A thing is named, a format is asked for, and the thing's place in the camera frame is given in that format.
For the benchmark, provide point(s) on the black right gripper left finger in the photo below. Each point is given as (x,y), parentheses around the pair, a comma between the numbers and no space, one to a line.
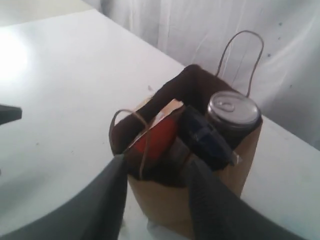
(95,213)

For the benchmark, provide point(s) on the white backdrop curtain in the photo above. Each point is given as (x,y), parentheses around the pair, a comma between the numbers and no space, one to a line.
(274,43)

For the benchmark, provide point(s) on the black rice vacuum pack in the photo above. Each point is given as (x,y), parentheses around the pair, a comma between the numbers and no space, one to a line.
(205,141)

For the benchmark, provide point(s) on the brown paper bag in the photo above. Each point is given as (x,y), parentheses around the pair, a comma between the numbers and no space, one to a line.
(189,149)

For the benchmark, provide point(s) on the dark grain can silver lid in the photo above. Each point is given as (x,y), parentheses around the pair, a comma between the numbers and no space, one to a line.
(234,115)

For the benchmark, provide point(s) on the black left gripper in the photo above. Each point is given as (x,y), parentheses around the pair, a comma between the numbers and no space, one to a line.
(9,113)

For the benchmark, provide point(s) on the brown kraft stand-up pouch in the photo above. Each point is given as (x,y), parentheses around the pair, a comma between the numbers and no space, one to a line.
(162,134)

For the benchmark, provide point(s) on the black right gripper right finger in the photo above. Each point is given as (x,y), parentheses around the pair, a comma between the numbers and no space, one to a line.
(218,214)

